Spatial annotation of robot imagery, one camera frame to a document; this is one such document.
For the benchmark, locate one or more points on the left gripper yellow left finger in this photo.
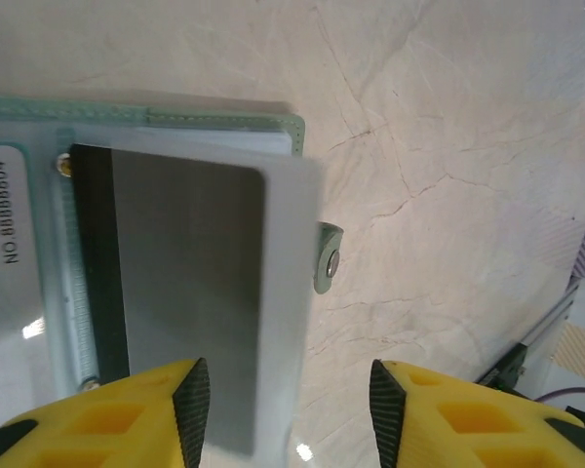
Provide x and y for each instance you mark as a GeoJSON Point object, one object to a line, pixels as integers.
{"type": "Point", "coordinates": [102, 429]}

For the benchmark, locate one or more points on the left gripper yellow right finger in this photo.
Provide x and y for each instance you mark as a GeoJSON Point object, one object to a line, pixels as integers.
{"type": "Point", "coordinates": [468, 429]}

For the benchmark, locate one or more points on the dark grey card black stripe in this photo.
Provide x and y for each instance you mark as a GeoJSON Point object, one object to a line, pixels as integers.
{"type": "Point", "coordinates": [175, 268]}

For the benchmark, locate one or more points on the green card holder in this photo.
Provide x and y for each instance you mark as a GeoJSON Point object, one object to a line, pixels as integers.
{"type": "Point", "coordinates": [175, 117]}

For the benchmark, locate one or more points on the silver numbered card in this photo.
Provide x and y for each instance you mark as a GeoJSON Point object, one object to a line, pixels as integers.
{"type": "Point", "coordinates": [5, 219]}

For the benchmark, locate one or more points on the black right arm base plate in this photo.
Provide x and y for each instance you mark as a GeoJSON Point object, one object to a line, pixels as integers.
{"type": "Point", "coordinates": [504, 368]}

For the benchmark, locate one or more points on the aluminium side rail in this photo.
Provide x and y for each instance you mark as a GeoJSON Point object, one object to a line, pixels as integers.
{"type": "Point", "coordinates": [551, 314]}

